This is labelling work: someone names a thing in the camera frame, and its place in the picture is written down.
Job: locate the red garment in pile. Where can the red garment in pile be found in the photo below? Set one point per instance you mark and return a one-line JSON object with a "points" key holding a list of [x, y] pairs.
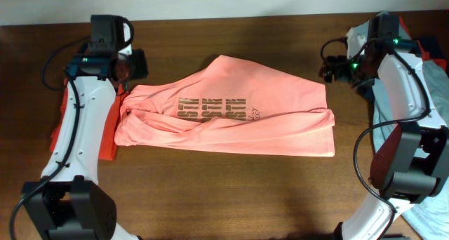
{"points": [[405, 34]]}

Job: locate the folded red printed t-shirt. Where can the folded red printed t-shirt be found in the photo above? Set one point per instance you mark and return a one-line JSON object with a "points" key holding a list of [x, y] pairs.
{"points": [[108, 146]]}

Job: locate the salmon pink printed t-shirt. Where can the salmon pink printed t-shirt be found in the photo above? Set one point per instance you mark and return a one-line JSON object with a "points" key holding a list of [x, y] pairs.
{"points": [[232, 106]]}

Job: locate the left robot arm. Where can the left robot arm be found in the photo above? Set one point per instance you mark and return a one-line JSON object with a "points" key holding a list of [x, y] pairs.
{"points": [[67, 202]]}

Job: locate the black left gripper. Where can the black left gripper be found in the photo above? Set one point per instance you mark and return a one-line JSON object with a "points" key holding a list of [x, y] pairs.
{"points": [[141, 70]]}

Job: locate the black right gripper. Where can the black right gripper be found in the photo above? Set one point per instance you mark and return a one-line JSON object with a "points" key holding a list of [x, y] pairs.
{"points": [[340, 62]]}

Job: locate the grey t-shirt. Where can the grey t-shirt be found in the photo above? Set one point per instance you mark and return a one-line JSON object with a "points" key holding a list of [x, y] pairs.
{"points": [[421, 145]]}

